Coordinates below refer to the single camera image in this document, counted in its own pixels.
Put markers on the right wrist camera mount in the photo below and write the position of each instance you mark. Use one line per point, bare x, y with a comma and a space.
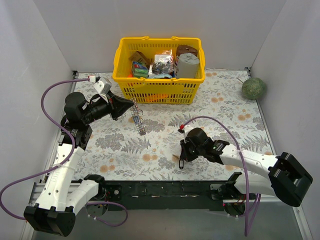
185, 129

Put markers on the black head key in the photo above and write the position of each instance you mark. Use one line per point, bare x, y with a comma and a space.
180, 161

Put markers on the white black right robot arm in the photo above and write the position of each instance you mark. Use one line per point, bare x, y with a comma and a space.
281, 176

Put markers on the floral table mat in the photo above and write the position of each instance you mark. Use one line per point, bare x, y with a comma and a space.
118, 152

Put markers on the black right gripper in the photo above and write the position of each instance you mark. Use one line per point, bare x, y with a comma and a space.
184, 152

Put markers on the green small box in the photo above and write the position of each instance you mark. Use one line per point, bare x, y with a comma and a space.
139, 70

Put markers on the brown cardboard packet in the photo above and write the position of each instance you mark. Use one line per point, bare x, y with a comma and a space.
138, 56

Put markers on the brown round box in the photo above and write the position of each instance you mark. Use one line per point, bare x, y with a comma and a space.
184, 49

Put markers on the blue key tag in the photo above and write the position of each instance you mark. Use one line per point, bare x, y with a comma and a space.
136, 119

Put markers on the grey paper roll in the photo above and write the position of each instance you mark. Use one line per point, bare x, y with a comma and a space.
187, 66

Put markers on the clear bag of small items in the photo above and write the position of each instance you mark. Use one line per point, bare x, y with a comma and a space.
162, 66

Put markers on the black base bar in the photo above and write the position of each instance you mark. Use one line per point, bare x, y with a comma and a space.
166, 194

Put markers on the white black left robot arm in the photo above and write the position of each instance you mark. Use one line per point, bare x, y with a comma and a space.
55, 209

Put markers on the yellow plastic basket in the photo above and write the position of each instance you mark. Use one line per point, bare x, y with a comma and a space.
160, 91

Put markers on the green yarn ball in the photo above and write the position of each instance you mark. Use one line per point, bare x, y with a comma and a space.
253, 88

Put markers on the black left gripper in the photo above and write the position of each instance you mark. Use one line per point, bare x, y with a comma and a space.
112, 106

